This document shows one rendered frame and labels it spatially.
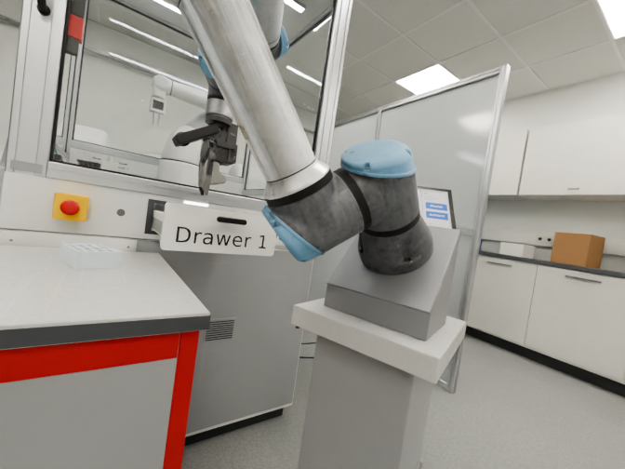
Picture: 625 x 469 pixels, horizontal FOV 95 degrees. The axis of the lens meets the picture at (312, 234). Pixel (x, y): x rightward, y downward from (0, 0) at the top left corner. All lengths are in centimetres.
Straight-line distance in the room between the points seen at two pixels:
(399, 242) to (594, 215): 348
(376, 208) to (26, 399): 53
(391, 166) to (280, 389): 122
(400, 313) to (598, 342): 275
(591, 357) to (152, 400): 308
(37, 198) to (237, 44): 79
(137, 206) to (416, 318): 87
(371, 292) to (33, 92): 98
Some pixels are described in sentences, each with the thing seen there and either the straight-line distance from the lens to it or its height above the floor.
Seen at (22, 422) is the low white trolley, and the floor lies 63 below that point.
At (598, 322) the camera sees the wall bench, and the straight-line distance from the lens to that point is 320.
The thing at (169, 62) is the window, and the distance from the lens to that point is 117.
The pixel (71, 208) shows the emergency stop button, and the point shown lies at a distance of 99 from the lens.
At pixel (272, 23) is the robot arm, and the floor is 131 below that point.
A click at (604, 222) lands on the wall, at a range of 393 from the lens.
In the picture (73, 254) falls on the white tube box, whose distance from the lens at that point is 80.
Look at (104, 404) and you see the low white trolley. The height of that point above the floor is 63.
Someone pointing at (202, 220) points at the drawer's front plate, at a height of 90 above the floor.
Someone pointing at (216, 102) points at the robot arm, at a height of 121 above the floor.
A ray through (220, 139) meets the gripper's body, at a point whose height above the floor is 112.
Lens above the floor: 93
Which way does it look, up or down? 2 degrees down
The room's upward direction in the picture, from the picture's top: 8 degrees clockwise
